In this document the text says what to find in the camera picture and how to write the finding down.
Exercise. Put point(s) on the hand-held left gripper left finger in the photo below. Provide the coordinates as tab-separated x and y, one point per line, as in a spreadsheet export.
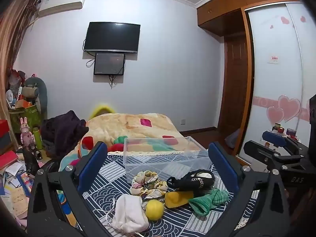
92	163

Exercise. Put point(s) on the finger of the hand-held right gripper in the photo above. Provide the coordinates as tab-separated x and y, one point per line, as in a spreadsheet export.
274	138
256	150

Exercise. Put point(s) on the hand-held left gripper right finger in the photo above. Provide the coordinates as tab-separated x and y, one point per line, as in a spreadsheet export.
221	165

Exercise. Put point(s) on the green striped cloth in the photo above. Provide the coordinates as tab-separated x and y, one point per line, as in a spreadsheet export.
207	200

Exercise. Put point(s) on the clear plastic storage box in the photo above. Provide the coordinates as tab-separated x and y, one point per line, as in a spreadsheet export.
167	163

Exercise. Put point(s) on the yellow sponge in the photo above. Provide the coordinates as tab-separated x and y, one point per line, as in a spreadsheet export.
176	198

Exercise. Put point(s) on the floral fabric scrunchie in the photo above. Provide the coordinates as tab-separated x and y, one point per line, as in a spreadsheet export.
145	182

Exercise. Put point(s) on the yellow fuzzy ball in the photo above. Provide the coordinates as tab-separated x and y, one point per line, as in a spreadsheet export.
154	209

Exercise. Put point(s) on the blue white patterned cloth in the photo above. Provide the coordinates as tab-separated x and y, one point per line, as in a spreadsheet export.
111	175

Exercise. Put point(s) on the dark purple clothing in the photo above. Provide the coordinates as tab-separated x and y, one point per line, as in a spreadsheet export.
64	130

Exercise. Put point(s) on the beige printed blanket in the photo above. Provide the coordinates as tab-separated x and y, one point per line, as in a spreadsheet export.
123	126

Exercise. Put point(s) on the white sliding wardrobe door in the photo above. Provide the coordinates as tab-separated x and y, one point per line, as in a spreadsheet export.
276	84

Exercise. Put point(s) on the green bottle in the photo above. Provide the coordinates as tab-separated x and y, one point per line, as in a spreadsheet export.
37	138

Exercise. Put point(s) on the brown wooden door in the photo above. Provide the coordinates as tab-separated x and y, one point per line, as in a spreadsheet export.
234	84

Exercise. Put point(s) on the pink rabbit toy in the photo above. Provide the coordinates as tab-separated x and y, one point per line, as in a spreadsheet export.
26	134

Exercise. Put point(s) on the green storage bag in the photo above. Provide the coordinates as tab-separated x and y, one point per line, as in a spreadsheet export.
27	117

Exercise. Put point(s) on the pile of papers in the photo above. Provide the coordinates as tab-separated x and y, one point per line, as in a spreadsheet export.
14	192

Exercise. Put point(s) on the grey plush pillow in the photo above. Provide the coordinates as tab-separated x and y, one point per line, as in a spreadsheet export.
42	88

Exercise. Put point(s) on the red box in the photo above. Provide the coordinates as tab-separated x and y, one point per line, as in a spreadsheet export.
4	128

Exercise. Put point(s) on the small white fan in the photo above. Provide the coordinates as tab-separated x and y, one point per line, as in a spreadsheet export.
9	97

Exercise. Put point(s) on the wooden overhead cabinet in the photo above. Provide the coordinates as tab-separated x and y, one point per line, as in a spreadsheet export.
222	7

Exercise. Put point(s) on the striped brown curtain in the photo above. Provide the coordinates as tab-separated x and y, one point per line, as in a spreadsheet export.
11	42

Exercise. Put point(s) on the white air conditioner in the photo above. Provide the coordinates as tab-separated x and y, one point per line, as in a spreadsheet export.
61	6

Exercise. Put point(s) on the small black wall monitor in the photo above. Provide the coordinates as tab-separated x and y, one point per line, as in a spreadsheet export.
109	63

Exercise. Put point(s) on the black wall television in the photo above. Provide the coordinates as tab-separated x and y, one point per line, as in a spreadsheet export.
112	37

